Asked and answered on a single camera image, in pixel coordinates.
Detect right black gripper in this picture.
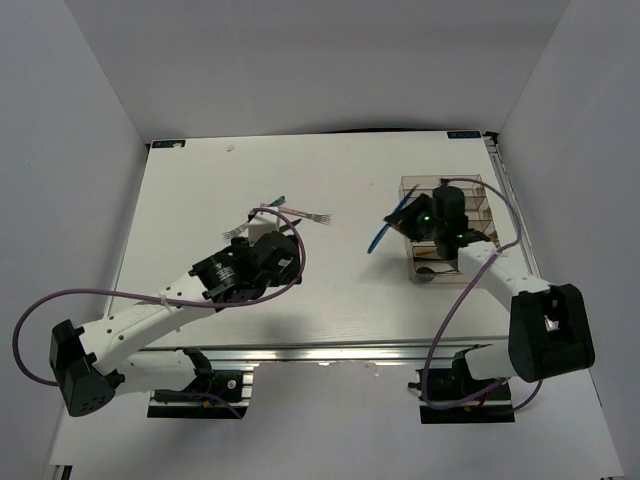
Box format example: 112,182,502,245
384,194,442,244

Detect blue knife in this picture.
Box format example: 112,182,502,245
367,184,419,254

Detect black spoon short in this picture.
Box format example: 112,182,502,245
415,267,459,284

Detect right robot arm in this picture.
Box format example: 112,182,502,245
385,184,596,399

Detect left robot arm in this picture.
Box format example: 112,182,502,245
49,231,306,417

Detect black knife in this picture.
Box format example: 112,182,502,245
278,221,299,235

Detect clear plastic organizer tray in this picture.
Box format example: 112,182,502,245
398,175,500,285

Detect right blue corner label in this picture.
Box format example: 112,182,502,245
446,130,483,140

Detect blue corner label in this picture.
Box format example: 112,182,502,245
446,130,483,140
150,139,186,149

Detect left blue corner label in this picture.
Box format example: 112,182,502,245
150,139,186,149

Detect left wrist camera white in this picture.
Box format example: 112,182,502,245
246,212,280,245

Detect green handled fork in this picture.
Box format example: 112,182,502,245
221,194,287,240

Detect pink handled fork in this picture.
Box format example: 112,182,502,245
260,203,331,225

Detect aluminium table rail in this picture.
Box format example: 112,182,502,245
92,339,511,366

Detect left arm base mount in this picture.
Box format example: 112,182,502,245
142,348,255,420

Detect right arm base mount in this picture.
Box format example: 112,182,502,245
408,350,515,425

